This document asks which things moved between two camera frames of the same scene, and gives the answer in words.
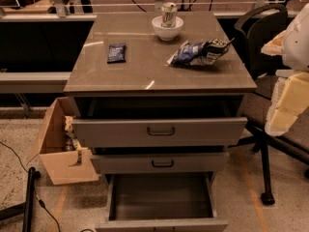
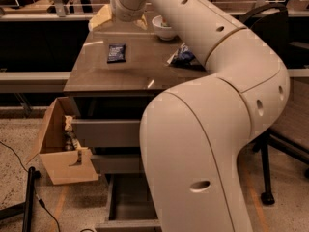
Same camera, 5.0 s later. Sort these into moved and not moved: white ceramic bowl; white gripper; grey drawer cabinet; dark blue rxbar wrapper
Moved: white gripper
Not moved: dark blue rxbar wrapper; white ceramic bowl; grey drawer cabinet
